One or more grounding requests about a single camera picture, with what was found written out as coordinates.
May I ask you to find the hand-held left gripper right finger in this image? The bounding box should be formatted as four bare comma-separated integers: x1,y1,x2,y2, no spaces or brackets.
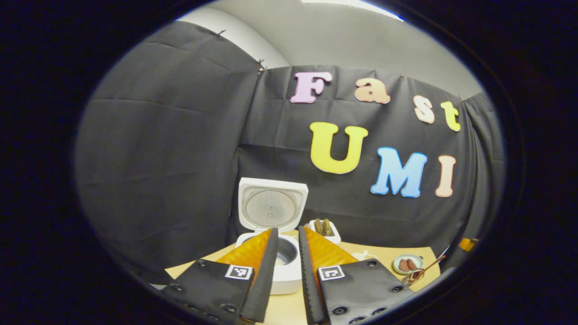
298,226,416,325

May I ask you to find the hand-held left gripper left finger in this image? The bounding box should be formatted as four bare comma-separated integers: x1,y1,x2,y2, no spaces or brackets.
160,228,280,325

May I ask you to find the brown wooden spoon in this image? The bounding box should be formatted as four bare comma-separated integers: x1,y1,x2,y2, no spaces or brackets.
406,255,447,283

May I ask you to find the white rice cooker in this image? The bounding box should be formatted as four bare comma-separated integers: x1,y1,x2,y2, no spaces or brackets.
235,177,310,295

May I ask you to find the white toaster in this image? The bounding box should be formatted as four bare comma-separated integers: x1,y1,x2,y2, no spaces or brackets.
308,218,341,245

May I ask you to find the pale green plate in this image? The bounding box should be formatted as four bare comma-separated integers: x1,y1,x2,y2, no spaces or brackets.
392,254,424,275

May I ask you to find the ceiling light panel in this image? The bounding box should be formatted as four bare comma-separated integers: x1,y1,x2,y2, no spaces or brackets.
300,0,405,22

